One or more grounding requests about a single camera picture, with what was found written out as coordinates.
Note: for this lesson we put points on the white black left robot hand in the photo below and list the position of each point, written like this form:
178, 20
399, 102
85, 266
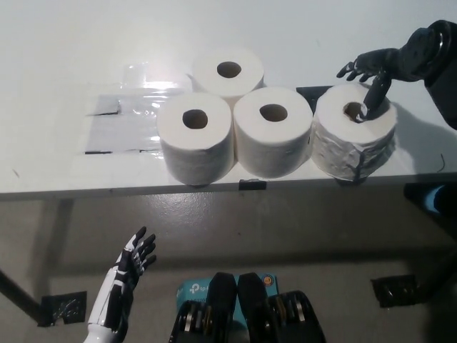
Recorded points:
118, 282

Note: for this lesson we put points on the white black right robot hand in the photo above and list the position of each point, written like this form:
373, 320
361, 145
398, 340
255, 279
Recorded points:
385, 64

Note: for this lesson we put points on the wrinkled white toilet paper roll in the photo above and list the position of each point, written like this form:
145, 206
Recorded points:
339, 143

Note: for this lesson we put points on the smooth white toilet paper roll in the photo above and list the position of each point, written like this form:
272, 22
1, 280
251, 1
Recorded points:
271, 150
221, 89
196, 153

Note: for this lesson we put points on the black floor tape patch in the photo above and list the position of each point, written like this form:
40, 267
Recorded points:
60, 309
396, 291

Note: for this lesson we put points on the teal cardboard router box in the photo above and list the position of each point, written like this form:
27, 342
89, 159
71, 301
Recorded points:
193, 287

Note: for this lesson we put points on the black tape square on table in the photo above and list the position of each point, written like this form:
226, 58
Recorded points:
307, 93

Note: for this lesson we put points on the black table leg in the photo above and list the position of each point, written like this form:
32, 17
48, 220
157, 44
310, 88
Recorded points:
437, 275
18, 289

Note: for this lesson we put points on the thin black thread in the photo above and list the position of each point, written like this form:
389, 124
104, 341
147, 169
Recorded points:
443, 163

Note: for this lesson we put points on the blue round object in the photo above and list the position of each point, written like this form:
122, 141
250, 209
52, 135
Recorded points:
435, 202

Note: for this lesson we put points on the clear tape over grey patch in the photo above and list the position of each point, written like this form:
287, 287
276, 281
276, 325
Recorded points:
121, 132

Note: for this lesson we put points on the small black tape strip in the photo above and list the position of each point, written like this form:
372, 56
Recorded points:
252, 184

